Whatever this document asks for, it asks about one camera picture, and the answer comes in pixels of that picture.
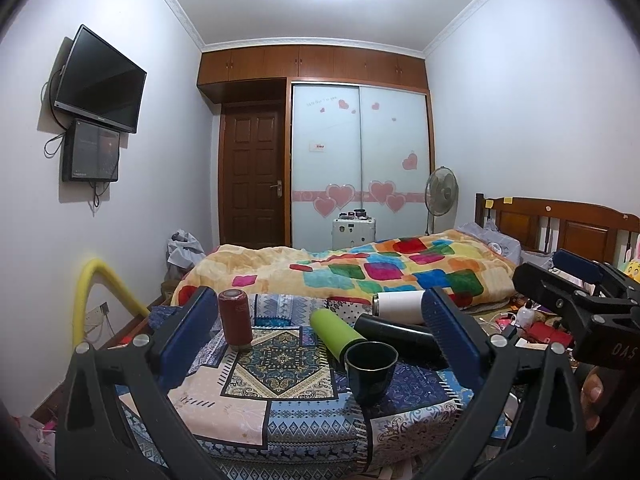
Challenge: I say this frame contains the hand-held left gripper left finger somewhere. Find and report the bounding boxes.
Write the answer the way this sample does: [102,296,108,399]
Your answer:
[54,286,226,480]

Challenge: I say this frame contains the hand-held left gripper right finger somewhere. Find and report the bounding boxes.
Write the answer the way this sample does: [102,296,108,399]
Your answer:
[421,287,589,480]

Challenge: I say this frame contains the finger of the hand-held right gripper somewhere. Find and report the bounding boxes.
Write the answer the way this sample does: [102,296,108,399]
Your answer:
[550,248,640,303]
[512,261,608,347]

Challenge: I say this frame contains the red tumbler cup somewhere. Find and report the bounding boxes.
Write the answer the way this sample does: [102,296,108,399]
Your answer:
[217,289,252,352]

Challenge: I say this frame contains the black bottle cup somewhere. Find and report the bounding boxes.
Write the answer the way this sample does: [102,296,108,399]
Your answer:
[354,313,449,368]

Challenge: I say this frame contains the white bottle cup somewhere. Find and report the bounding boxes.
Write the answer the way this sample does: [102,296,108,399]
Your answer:
[371,290,428,326]

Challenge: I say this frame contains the dark green cup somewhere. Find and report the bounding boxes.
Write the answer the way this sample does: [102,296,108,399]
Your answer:
[344,341,399,404]

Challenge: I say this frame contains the green bottle cup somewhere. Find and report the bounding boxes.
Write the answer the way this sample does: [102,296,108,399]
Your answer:
[309,308,368,367]

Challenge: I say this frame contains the person's right hand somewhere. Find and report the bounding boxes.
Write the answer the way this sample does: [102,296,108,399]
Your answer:
[580,367,609,433]

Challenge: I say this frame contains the red box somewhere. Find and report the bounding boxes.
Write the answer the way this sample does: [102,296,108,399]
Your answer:
[527,321,573,348]

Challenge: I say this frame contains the wooden bed headboard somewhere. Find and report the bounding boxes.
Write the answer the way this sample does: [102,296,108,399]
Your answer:
[474,192,640,266]

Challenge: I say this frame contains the yellow plush toy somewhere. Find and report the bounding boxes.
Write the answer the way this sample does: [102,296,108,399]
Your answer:
[619,235,640,283]

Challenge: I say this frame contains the grey pillow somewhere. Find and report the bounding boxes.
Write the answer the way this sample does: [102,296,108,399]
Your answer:
[456,221,523,263]

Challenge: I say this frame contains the grey clothes pile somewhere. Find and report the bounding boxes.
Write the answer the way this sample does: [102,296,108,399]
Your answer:
[166,230,208,288]

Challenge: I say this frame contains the colourful patchwork quilt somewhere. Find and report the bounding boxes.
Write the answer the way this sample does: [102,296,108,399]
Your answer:
[170,229,518,311]

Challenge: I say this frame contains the yellow foam tube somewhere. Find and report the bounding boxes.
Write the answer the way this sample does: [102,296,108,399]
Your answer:
[72,258,150,350]

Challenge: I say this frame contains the patterned blue blanket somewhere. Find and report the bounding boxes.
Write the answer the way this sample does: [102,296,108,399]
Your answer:
[112,292,516,480]

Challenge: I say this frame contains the standing electric fan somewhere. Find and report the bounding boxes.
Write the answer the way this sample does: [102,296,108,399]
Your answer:
[424,166,461,236]

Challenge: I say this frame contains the white small cabinet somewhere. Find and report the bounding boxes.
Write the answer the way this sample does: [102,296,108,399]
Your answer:
[332,215,377,251]

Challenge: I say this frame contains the brown wooden door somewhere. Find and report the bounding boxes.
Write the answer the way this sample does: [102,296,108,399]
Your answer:
[218,101,289,250]

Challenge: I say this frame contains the glass wardrobe with hearts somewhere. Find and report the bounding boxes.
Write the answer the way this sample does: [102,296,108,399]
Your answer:
[290,81,433,251]

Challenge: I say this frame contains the wooden overhead cabinets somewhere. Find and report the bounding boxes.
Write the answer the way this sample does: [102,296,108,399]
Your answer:
[196,44,431,106]

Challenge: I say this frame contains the wall power socket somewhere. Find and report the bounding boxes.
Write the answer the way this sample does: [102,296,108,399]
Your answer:
[84,301,112,332]

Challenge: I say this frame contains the small black wall monitor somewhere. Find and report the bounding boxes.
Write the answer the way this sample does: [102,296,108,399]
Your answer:
[61,118,121,183]

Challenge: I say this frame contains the black television cable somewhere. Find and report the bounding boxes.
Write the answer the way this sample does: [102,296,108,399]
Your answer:
[41,77,68,160]

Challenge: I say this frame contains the wall-mounted black television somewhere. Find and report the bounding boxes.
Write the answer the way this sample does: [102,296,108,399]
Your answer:
[53,24,148,135]

